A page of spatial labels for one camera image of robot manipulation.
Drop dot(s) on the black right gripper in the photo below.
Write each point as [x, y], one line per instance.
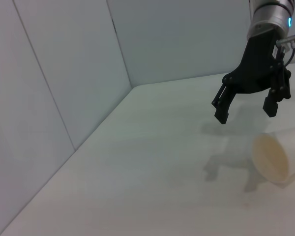
[255, 68]

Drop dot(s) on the white paper cup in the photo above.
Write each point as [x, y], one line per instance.
[270, 157]

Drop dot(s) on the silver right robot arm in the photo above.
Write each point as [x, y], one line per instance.
[268, 12]

